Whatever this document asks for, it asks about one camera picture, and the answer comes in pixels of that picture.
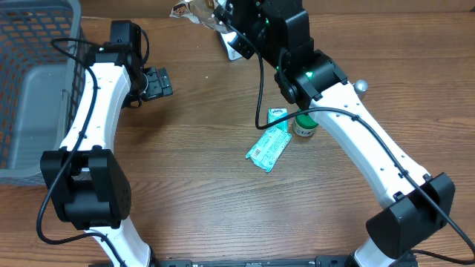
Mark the green lid white jar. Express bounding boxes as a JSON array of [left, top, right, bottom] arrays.
[[292, 114, 318, 137]]

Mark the brown snack packet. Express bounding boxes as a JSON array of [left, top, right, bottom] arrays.
[[186, 0, 231, 34]]

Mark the brown cardboard back panel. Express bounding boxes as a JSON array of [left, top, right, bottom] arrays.
[[79, 0, 474, 19]]

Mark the yellow oil bottle silver cap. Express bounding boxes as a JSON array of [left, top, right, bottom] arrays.
[[353, 79, 368, 99]]

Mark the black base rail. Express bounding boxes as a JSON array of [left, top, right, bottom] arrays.
[[151, 255, 358, 267]]

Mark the white labelled snack packet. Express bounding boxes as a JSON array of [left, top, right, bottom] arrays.
[[170, 0, 192, 18]]

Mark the white barcode scanner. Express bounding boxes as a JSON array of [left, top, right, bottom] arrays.
[[218, 31, 248, 62]]

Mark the green white Kleenex tissue pack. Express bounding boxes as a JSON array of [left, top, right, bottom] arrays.
[[267, 108, 288, 132]]

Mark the grey plastic mesh basket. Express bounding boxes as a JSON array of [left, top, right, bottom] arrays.
[[1, 0, 88, 185]]

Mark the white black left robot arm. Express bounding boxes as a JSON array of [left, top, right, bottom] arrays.
[[36, 20, 173, 266]]

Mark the teal snack packet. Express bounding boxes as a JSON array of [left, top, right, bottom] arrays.
[[246, 126, 292, 173]]

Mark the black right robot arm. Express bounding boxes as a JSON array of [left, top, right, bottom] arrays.
[[214, 1, 455, 266]]

